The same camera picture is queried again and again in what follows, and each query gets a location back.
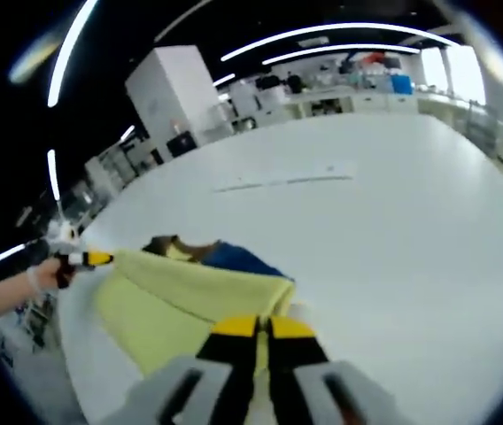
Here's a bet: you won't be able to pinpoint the white tall cabinet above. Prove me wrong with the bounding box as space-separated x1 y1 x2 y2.
228 81 262 119

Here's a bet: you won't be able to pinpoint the blue bin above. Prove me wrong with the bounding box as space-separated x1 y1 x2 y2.
390 73 414 96

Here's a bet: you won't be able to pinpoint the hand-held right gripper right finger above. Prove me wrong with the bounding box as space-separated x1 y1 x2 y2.
268 315 398 425

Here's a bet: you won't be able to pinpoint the white counter cabinets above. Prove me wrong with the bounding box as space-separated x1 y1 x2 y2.
284 85 419 120

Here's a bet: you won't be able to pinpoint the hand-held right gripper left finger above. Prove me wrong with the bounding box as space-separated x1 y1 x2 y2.
100 313 260 425

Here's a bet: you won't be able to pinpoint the white square pillar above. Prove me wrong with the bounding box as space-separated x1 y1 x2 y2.
124 47 222 152

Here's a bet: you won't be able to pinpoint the black low cabinet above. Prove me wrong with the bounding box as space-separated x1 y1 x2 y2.
166 132 197 158

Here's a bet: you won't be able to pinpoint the person's left hand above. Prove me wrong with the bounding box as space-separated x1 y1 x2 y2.
27 257 65 296

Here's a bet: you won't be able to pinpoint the yellow blue black garment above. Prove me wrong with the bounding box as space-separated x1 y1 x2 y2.
93 234 306 425

